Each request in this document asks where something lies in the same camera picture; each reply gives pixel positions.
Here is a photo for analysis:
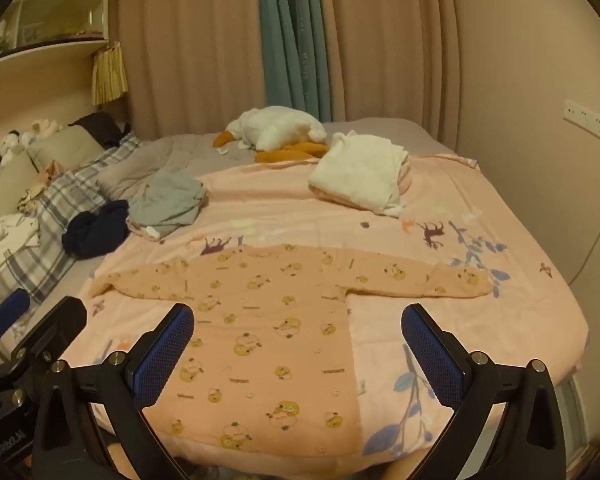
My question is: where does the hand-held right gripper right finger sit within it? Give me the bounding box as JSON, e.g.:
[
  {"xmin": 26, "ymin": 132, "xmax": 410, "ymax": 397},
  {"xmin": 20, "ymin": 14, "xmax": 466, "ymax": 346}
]
[{"xmin": 400, "ymin": 303, "xmax": 568, "ymax": 480}]

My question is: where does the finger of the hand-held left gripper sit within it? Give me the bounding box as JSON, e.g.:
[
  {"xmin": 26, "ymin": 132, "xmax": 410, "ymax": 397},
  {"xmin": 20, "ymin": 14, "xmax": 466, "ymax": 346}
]
[
  {"xmin": 0, "ymin": 287, "xmax": 32, "ymax": 367},
  {"xmin": 9, "ymin": 296, "xmax": 88, "ymax": 387}
]

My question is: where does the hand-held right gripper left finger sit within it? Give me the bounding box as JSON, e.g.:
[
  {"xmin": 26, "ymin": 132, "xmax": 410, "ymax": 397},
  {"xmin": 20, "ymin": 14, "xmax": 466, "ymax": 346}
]
[{"xmin": 30, "ymin": 303, "xmax": 196, "ymax": 480}]

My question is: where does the peach printed baby romper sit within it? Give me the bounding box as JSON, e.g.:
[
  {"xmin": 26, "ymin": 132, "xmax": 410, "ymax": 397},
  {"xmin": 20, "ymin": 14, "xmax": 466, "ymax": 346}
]
[{"xmin": 89, "ymin": 244, "xmax": 495, "ymax": 463}]

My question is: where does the white crumpled cloth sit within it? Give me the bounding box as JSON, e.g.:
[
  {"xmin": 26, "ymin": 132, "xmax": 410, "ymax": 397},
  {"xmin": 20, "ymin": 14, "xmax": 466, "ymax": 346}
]
[{"xmin": 0, "ymin": 214, "xmax": 41, "ymax": 248}]

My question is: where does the navy dark cloth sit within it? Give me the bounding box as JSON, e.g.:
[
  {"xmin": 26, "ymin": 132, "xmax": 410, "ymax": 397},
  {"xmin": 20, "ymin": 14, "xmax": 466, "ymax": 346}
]
[{"xmin": 62, "ymin": 200, "xmax": 131, "ymax": 260}]

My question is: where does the floral cloth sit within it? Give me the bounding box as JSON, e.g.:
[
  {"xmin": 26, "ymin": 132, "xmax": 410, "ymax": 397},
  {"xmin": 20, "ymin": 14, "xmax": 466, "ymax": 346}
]
[{"xmin": 17, "ymin": 182, "xmax": 48, "ymax": 213}]

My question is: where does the beige pillow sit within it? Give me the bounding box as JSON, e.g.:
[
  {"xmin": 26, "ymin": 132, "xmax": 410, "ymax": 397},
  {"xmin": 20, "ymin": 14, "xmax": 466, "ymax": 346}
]
[
  {"xmin": 27, "ymin": 125, "xmax": 106, "ymax": 173},
  {"xmin": 0, "ymin": 160, "xmax": 36, "ymax": 241}
]

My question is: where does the plaid pillow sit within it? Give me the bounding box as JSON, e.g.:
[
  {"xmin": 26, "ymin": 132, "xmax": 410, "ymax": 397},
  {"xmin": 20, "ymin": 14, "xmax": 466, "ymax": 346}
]
[{"xmin": 0, "ymin": 132, "xmax": 143, "ymax": 306}]

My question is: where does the grey garment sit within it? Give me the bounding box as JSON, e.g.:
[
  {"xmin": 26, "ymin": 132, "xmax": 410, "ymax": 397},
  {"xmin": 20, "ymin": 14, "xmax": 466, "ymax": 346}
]
[{"xmin": 128, "ymin": 170, "xmax": 208, "ymax": 239}]

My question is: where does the black and white plush toy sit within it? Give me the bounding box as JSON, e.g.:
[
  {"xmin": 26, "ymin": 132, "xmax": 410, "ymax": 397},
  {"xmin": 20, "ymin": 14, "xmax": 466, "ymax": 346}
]
[{"xmin": 0, "ymin": 130, "xmax": 23, "ymax": 166}]

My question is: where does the pink printed blanket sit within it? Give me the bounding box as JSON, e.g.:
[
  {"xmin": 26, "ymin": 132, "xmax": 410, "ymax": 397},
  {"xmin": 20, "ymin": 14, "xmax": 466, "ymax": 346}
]
[{"xmin": 60, "ymin": 152, "xmax": 588, "ymax": 476}]

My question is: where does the white folded cloth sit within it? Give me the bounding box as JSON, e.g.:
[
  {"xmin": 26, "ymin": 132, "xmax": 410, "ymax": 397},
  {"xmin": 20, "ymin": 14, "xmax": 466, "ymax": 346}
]
[{"xmin": 307, "ymin": 130, "xmax": 412, "ymax": 217}]

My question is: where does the grey quilt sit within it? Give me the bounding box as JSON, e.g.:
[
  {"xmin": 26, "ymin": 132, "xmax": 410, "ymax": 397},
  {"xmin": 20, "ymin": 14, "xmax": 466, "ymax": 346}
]
[{"xmin": 97, "ymin": 119, "xmax": 461, "ymax": 201}]

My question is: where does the dark brown cloth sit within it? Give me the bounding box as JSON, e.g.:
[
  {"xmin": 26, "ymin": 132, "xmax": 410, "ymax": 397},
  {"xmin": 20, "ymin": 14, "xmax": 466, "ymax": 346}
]
[{"xmin": 70, "ymin": 112, "xmax": 131, "ymax": 150}]

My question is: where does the yellow fringed cloth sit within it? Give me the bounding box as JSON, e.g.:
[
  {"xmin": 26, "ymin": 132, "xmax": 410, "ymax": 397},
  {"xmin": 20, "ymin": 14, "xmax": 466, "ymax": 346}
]
[{"xmin": 91, "ymin": 41, "xmax": 130, "ymax": 107}]

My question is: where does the white fluffy cloth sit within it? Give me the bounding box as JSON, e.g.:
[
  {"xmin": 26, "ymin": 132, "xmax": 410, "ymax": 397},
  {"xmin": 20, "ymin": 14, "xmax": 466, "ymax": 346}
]
[{"xmin": 211, "ymin": 106, "xmax": 331, "ymax": 164}]

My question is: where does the white shelf cabinet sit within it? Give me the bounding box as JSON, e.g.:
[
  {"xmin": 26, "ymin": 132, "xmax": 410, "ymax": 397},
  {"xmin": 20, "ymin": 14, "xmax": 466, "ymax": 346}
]
[{"xmin": 0, "ymin": 0, "xmax": 113, "ymax": 68}]

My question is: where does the pink curtain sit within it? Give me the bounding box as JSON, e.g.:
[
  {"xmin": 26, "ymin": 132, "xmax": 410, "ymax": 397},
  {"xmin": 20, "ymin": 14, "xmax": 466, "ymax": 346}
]
[
  {"xmin": 117, "ymin": 0, "xmax": 271, "ymax": 138},
  {"xmin": 315, "ymin": 0, "xmax": 461, "ymax": 141}
]

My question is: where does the teal curtain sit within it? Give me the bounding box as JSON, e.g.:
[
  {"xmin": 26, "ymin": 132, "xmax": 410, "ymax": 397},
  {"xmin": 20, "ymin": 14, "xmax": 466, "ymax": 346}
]
[{"xmin": 256, "ymin": 0, "xmax": 333, "ymax": 123}]

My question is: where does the white wall outlet strip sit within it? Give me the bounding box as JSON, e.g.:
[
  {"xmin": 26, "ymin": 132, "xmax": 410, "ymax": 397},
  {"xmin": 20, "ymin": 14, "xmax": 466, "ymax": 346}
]
[{"xmin": 564, "ymin": 100, "xmax": 600, "ymax": 150}]

